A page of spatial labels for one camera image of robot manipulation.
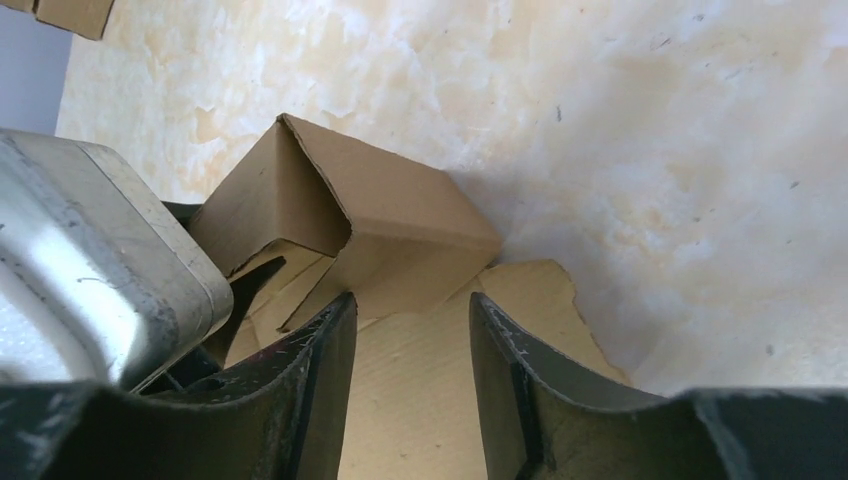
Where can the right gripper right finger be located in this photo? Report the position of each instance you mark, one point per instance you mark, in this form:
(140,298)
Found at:
(543,415)

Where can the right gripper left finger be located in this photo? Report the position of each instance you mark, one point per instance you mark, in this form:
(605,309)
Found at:
(279,414)

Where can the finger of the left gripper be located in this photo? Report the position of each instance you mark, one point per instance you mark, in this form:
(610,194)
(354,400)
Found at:
(209,357)

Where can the brown cardboard box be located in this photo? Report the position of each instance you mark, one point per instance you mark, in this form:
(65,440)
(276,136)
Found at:
(412,248)
(85,18)

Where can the folded brown cardboard box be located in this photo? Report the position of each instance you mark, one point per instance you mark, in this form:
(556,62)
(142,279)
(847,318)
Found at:
(85,18)

